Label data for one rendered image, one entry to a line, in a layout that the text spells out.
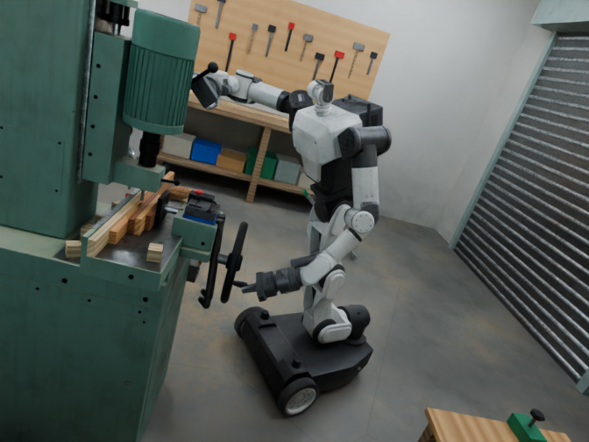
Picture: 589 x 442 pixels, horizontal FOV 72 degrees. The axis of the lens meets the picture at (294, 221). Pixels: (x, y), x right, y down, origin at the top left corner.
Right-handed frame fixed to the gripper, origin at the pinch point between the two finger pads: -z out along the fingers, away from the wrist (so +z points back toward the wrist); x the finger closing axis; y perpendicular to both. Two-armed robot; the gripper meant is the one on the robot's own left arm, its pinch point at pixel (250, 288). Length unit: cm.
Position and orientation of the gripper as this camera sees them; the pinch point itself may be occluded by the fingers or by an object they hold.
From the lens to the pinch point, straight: 150.3
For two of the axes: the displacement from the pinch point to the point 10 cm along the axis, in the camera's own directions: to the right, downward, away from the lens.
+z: 9.7, -2.3, -0.9
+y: -2.3, -7.3, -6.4
